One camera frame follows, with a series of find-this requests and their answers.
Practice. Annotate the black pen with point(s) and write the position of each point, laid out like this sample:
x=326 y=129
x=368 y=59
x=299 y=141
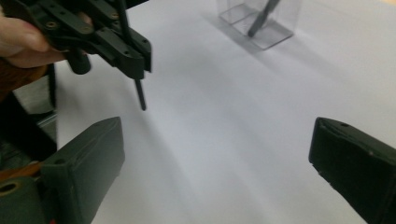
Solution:
x=258 y=23

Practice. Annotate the clear acrylic organizer box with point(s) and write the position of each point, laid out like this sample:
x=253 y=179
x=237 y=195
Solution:
x=274 y=35

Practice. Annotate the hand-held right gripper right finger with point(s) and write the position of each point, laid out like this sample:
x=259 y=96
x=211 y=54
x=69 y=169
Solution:
x=358 y=168

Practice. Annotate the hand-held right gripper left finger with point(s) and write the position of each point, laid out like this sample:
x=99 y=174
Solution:
x=87 y=168

